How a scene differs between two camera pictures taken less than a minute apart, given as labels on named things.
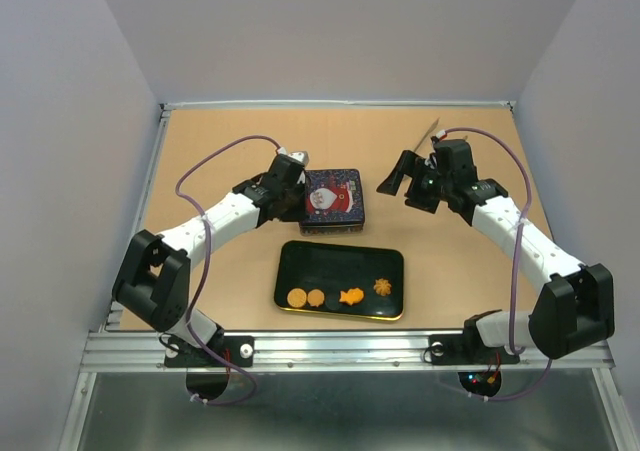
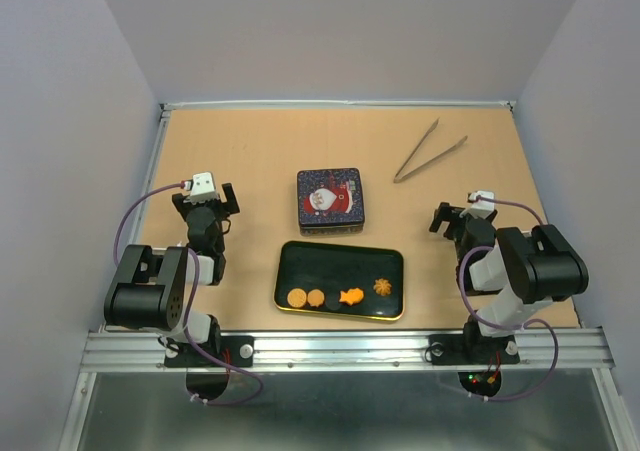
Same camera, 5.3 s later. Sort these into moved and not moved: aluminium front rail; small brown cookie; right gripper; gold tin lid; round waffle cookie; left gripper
Moved: left gripper; right gripper
Not moved: aluminium front rail; round waffle cookie; small brown cookie; gold tin lid
